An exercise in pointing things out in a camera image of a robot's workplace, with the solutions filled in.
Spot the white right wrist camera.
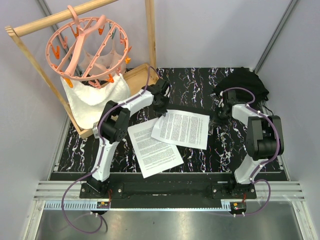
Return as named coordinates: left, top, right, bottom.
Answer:
left=218, top=91, right=224, bottom=108

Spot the sheer pink mesh garment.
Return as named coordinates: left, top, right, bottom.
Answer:
left=78, top=40, right=123, bottom=76

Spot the printed paper sheet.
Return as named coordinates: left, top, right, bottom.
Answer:
left=128, top=118, right=184, bottom=178
left=150, top=108, right=211, bottom=151

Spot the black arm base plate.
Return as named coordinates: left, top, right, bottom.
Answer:
left=79, top=172, right=257, bottom=200

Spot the black clipboard folder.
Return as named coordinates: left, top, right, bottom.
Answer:
left=149, top=106, right=216, bottom=137

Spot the aluminium rail frame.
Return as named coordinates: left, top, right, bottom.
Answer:
left=23, top=159, right=316, bottom=240

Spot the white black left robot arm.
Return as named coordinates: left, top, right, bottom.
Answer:
left=86, top=78, right=171, bottom=198

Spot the white towel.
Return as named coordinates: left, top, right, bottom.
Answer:
left=60, top=74, right=131, bottom=129

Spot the pink round clip hanger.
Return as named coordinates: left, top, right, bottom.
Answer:
left=45, top=5, right=132, bottom=89

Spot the black cloth bundle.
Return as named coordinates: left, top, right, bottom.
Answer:
left=213, top=67, right=269, bottom=109

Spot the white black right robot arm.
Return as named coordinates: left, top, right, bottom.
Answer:
left=210, top=87, right=284, bottom=199

